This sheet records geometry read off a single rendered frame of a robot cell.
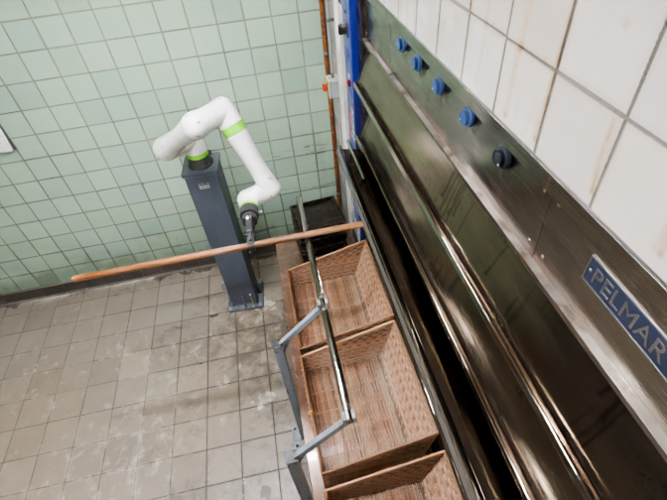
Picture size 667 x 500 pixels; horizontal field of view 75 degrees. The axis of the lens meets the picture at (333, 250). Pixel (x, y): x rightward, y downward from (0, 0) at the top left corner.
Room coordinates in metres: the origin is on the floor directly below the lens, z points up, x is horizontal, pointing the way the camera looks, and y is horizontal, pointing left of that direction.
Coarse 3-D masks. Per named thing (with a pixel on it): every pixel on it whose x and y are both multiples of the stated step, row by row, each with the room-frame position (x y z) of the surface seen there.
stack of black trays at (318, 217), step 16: (304, 208) 2.09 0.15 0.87; (320, 208) 2.08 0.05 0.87; (336, 208) 2.06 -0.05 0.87; (320, 224) 1.93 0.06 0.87; (336, 224) 1.90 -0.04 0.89; (304, 240) 1.86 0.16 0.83; (320, 240) 1.88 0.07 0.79; (336, 240) 1.89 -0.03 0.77; (304, 256) 1.86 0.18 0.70; (320, 256) 1.87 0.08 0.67
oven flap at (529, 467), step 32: (384, 160) 1.52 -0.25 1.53; (384, 192) 1.38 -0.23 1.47; (416, 224) 1.12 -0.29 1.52; (416, 256) 1.01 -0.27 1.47; (448, 288) 0.83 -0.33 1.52; (448, 320) 0.74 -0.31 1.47; (480, 320) 0.66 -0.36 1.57; (480, 352) 0.60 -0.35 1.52; (480, 384) 0.54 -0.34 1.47; (512, 384) 0.48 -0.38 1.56; (512, 416) 0.43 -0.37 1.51; (512, 448) 0.37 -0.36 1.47; (544, 448) 0.34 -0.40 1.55; (544, 480) 0.29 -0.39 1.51
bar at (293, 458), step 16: (304, 224) 1.59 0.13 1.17; (320, 288) 1.18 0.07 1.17; (320, 304) 1.10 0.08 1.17; (304, 320) 1.10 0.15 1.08; (288, 336) 1.08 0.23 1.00; (336, 352) 0.87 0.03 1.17; (288, 368) 1.07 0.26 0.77; (336, 368) 0.80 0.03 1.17; (288, 384) 1.07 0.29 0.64; (336, 384) 0.75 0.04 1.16; (352, 416) 0.63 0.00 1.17; (336, 432) 0.62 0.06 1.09; (304, 448) 0.61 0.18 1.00; (288, 464) 0.59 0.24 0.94; (304, 480) 0.59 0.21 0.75; (304, 496) 0.59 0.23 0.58
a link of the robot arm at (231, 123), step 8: (208, 104) 1.93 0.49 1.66; (216, 104) 1.93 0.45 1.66; (224, 104) 1.94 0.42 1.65; (232, 104) 1.97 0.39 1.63; (216, 112) 1.89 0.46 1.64; (224, 112) 1.91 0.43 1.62; (232, 112) 1.93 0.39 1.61; (224, 120) 1.90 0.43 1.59; (232, 120) 1.91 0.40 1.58; (240, 120) 1.93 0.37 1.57; (224, 128) 1.90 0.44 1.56; (232, 128) 1.89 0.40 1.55; (240, 128) 1.90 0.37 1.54; (224, 136) 1.91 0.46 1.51
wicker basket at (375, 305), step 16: (336, 256) 1.76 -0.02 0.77; (352, 256) 1.77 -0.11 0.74; (368, 256) 1.68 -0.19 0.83; (288, 272) 1.71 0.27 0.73; (304, 272) 1.74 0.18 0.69; (320, 272) 1.75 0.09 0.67; (336, 272) 1.76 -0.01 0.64; (352, 272) 1.77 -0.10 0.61; (368, 272) 1.62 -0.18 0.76; (304, 288) 1.71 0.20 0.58; (336, 288) 1.68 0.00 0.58; (352, 288) 1.67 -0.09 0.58; (368, 288) 1.55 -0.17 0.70; (304, 304) 1.59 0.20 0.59; (352, 304) 1.55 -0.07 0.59; (368, 304) 1.49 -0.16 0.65; (384, 304) 1.35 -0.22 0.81; (320, 320) 1.46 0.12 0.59; (336, 320) 1.44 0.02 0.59; (352, 320) 1.43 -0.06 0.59; (368, 320) 1.42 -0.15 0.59; (384, 320) 1.23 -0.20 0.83; (304, 336) 1.36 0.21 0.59; (320, 336) 1.35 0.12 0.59; (336, 336) 1.21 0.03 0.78; (304, 352) 1.20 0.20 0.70
